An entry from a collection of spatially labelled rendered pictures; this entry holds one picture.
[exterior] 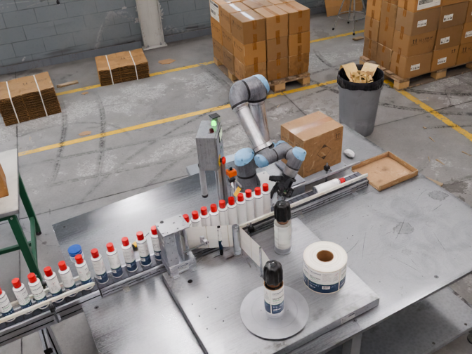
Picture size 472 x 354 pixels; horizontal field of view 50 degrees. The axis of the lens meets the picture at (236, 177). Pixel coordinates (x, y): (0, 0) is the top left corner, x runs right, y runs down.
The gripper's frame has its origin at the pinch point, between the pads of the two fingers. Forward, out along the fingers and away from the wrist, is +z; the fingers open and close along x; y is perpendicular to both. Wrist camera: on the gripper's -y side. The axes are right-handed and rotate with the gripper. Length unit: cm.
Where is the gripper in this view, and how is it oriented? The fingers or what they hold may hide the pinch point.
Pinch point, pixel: (272, 204)
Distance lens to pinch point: 281.8
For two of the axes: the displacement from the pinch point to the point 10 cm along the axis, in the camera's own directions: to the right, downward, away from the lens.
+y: 4.7, 4.9, -7.4
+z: -3.8, 8.7, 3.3
